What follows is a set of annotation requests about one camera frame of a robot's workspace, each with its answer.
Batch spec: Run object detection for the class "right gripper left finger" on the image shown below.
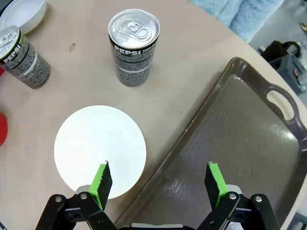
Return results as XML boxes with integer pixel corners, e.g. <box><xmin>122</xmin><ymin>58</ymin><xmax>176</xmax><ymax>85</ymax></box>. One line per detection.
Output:
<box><xmin>35</xmin><ymin>160</ymin><xmax>116</xmax><ymax>230</ymax></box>

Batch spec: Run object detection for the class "black Pepsi can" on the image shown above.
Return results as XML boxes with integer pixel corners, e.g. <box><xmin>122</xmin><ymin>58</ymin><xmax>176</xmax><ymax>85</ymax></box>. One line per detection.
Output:
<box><xmin>107</xmin><ymin>9</ymin><xmax>161</xmax><ymax>87</ymax></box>
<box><xmin>0</xmin><ymin>25</ymin><xmax>51</xmax><ymax>89</ymax></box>

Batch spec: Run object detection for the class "grey equipment box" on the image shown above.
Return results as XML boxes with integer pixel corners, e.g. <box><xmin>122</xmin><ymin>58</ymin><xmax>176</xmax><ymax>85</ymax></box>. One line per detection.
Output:
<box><xmin>278</xmin><ymin>46</ymin><xmax>307</xmax><ymax>96</ymax></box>

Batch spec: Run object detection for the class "white bowl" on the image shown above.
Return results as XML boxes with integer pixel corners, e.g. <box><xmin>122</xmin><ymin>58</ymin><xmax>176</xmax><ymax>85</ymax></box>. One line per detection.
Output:
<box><xmin>0</xmin><ymin>0</ymin><xmax>47</xmax><ymax>35</ymax></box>
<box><xmin>54</xmin><ymin>105</ymin><xmax>147</xmax><ymax>200</ymax></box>

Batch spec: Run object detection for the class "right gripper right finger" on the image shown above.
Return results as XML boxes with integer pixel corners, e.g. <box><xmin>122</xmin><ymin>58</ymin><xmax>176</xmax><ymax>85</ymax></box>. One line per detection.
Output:
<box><xmin>197</xmin><ymin>161</ymin><xmax>282</xmax><ymax>230</ymax></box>

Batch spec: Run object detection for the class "dark brown plastic tray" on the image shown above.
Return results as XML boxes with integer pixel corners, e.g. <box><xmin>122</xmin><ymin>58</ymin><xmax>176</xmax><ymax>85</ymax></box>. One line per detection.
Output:
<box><xmin>112</xmin><ymin>57</ymin><xmax>307</xmax><ymax>230</ymax></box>

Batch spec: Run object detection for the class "person in blue fleece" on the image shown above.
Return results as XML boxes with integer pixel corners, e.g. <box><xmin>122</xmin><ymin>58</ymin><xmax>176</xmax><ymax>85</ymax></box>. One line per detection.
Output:
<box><xmin>189</xmin><ymin>0</ymin><xmax>285</xmax><ymax>44</ymax></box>

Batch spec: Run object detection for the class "black bag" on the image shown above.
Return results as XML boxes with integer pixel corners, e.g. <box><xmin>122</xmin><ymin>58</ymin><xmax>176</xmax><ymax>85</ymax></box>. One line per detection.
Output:
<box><xmin>260</xmin><ymin>40</ymin><xmax>302</xmax><ymax>72</ymax></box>

